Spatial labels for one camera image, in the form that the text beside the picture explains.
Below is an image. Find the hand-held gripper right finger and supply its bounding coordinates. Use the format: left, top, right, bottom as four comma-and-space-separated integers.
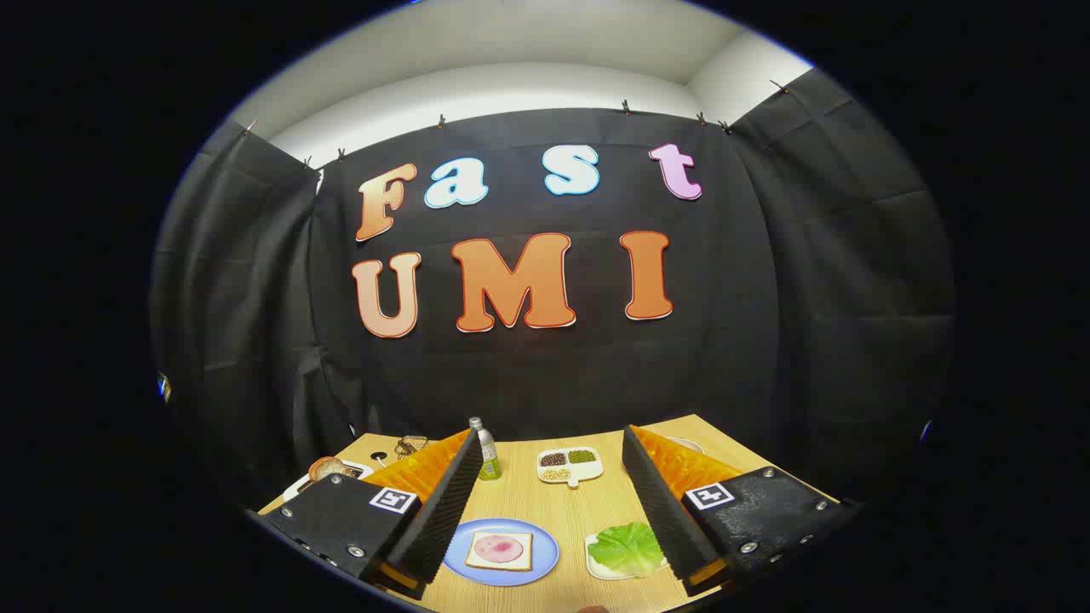
622, 424, 861, 597

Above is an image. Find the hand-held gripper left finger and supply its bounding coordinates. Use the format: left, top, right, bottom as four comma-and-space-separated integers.
255, 428, 485, 601

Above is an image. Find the green lettuce leaf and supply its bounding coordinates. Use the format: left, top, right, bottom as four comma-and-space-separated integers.
588, 522, 668, 578

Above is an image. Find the white bread slice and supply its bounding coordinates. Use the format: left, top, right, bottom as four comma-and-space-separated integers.
465, 530, 535, 572

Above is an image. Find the pink ham slice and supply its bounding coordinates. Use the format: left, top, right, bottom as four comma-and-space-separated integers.
473, 535, 525, 564

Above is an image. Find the silver bottle with green label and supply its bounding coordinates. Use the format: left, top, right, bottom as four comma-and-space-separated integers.
468, 416, 502, 482

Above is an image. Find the white divided dish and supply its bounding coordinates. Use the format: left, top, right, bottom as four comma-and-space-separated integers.
536, 446, 605, 489

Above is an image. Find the white square plate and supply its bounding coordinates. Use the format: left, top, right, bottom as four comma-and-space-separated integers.
584, 532, 669, 582

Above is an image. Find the blue round plate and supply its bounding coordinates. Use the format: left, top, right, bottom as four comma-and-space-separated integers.
443, 518, 560, 587

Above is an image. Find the white toaster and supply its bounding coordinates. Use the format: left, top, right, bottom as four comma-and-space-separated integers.
284, 460, 376, 503

